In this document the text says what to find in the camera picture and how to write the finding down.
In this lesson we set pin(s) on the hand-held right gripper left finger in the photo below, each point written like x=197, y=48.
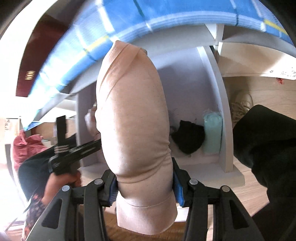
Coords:
x=113, y=191

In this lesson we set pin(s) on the mint green soft pack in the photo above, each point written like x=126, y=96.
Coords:
x=212, y=134

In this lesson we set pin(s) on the person's left hand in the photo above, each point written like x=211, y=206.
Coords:
x=57, y=185

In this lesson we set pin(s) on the reddish pink cloth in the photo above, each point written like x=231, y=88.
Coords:
x=23, y=148

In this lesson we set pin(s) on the person's dark trouser leg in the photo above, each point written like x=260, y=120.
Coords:
x=266, y=150

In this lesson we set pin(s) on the white paper sheet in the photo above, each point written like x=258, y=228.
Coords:
x=288, y=74

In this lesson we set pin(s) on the black rolled sock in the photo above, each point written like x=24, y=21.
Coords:
x=189, y=136

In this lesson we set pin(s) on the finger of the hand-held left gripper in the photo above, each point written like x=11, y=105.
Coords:
x=90, y=147

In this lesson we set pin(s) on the blue checkered blanket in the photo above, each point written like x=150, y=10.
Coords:
x=185, y=11

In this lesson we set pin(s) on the beige pink cloth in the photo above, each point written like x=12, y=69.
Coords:
x=131, y=115

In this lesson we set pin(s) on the dark red wooden furniture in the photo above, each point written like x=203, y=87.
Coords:
x=39, y=58

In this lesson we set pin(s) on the beige sneaker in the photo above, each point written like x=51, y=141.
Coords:
x=241, y=104

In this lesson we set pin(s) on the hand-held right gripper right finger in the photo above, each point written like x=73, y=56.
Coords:
x=179, y=192

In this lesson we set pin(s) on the white shelf cabinet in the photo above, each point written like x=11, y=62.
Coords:
x=215, y=92

